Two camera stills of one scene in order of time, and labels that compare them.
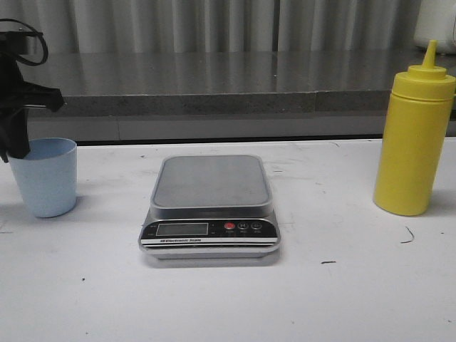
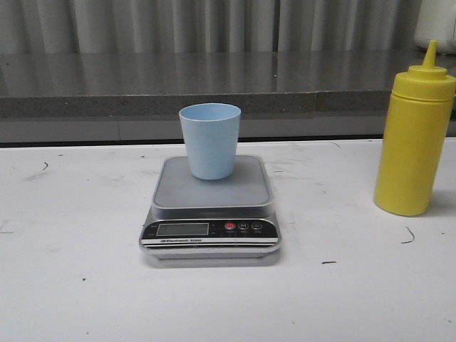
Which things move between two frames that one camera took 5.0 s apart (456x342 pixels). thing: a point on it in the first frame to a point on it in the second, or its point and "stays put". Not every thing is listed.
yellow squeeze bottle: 415,139 stays put
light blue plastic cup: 48,175 to 211,131
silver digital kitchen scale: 210,207 stays put
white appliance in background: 436,21 stays put
